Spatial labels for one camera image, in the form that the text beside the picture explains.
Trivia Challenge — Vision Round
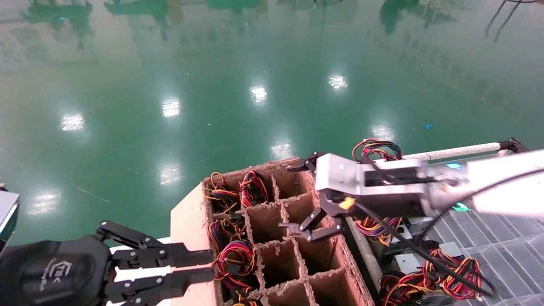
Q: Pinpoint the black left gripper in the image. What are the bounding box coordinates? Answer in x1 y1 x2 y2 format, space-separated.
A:
0 220 215 306

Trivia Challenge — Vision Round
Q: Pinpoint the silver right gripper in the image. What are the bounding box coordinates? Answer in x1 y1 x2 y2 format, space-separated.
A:
278 151 435 243

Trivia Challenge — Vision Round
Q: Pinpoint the brown cardboard divider box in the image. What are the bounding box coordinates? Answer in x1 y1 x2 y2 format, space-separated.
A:
170 157 374 306

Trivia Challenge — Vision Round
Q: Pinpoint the grey device with teal edge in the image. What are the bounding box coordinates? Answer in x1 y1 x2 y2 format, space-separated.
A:
0 190 20 246

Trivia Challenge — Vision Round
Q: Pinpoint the clear plastic divider tray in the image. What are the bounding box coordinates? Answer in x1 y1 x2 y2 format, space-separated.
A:
425 208 544 306

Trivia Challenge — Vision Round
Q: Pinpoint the black pipe joint connector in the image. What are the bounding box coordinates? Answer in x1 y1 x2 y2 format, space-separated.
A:
501 137 530 154

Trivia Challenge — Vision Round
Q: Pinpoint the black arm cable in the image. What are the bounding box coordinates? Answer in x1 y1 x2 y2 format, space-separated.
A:
353 168 544 298

